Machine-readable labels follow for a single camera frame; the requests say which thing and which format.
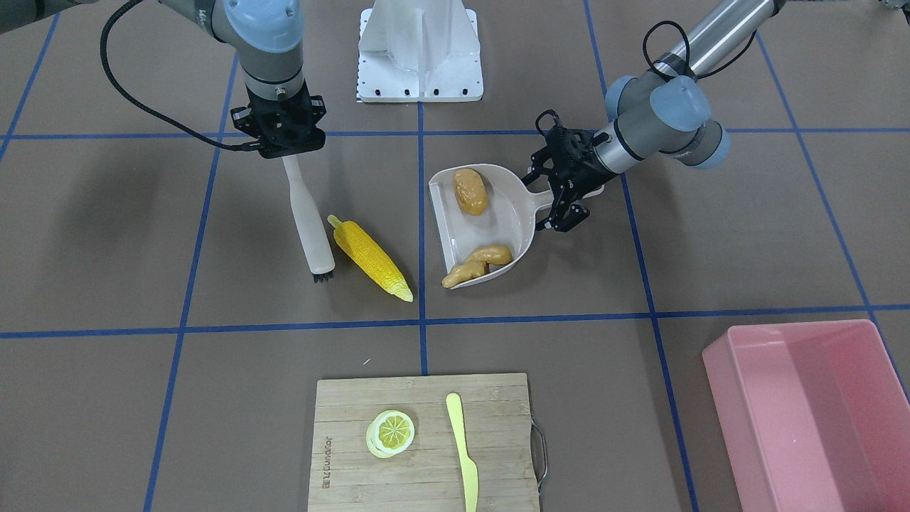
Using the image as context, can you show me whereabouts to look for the brown toy potato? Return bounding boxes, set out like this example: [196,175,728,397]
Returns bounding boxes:
[452,166,488,216]

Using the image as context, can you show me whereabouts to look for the yellow toy lemon slice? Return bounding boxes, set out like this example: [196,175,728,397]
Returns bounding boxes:
[366,410,416,458]

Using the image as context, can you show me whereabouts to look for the yellow plastic knife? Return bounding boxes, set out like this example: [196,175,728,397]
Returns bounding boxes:
[446,393,480,511]

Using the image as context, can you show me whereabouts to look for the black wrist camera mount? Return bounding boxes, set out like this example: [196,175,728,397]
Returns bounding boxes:
[534,108,596,145]

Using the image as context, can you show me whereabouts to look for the pink plastic bin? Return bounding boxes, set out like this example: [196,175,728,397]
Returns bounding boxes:
[702,319,909,511]

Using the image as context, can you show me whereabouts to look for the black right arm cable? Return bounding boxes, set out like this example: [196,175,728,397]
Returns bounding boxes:
[100,0,264,152]

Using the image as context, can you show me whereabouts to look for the yellow toy corn cob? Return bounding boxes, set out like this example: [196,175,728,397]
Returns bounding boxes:
[327,215,414,302]

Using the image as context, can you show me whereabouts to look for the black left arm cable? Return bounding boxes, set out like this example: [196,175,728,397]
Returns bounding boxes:
[643,20,765,80]

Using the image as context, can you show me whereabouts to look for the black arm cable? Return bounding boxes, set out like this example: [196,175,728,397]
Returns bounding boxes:
[643,20,765,80]
[100,0,264,152]

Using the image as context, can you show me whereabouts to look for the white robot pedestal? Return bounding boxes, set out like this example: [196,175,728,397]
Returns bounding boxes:
[355,1,484,103]

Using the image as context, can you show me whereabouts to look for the wooden cutting board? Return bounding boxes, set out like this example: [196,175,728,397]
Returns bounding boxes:
[306,373,540,511]

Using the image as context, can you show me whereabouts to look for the beige plastic dustpan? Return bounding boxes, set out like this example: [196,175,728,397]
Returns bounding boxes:
[428,164,605,291]

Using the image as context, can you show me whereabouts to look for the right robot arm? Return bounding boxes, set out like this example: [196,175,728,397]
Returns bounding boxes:
[2,1,326,159]

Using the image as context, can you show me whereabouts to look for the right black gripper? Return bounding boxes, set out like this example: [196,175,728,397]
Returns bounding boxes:
[230,91,327,159]

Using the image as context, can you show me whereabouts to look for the tan toy ginger root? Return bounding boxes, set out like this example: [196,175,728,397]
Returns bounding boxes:
[441,244,513,289]

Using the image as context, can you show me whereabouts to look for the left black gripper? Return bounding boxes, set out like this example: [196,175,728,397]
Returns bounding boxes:
[521,127,614,233]

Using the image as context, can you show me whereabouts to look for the beige hand brush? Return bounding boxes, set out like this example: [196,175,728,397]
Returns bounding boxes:
[282,155,336,283]

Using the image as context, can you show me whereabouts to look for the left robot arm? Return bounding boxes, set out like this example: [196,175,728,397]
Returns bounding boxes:
[523,1,783,231]

